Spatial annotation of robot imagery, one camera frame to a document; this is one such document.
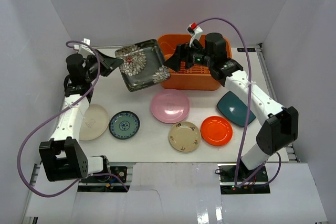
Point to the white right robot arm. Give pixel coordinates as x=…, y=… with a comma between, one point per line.
x=279, y=125

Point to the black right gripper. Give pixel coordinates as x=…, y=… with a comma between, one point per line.
x=182, y=52

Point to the black square floral plate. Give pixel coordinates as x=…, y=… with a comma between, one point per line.
x=142, y=65

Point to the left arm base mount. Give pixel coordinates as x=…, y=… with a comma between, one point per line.
x=113, y=175

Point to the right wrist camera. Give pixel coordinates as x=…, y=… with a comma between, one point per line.
x=195, y=32

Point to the pink round plate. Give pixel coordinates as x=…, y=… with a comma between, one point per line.
x=170, y=106

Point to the orange plastic bin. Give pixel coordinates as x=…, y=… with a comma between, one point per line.
x=194, y=78

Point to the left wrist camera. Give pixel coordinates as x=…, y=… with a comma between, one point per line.
x=84, y=50

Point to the blue floral round plate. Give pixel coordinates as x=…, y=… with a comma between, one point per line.
x=124, y=125

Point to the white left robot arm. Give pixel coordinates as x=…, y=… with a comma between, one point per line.
x=62, y=156

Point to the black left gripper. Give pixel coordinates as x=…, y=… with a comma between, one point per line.
x=100, y=62

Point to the teal square plate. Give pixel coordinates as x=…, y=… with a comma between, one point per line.
x=232, y=108

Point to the beige round patterned plate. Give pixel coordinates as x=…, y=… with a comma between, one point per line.
x=184, y=136

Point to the cream white round plate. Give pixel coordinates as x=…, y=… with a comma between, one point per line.
x=94, y=124

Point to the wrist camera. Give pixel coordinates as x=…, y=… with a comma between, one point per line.
x=84, y=50
x=195, y=32

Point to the orange round plate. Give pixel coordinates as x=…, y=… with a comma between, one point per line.
x=216, y=131

